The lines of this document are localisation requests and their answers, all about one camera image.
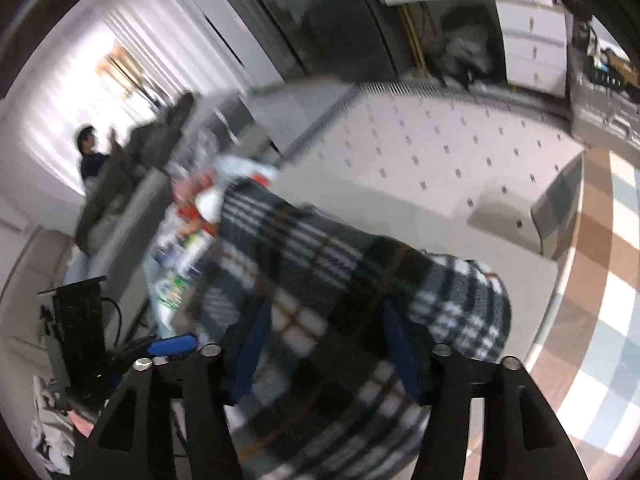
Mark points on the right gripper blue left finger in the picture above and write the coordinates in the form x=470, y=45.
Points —
x=132, y=437

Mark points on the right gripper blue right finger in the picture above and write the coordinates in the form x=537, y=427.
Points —
x=522, y=437

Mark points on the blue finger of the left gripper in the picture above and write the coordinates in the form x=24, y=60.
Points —
x=173, y=346

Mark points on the person in dark shirt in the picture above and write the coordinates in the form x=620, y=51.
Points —
x=91, y=160

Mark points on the black refrigerator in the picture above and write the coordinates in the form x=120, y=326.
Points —
x=355, y=40

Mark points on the white patterned floor mat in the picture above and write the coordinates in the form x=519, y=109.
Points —
x=453, y=154

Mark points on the white paper roll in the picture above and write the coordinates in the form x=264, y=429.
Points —
x=208, y=205

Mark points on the white drawer desk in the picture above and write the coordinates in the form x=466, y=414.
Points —
x=533, y=39

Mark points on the black bag under desk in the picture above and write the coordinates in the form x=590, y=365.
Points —
x=468, y=54

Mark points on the black white plaid cardigan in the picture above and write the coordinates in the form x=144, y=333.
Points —
x=343, y=323

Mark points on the silver flat suitcase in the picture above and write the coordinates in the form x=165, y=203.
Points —
x=602, y=118

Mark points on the plaid bed sheet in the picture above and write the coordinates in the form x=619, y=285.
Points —
x=585, y=356

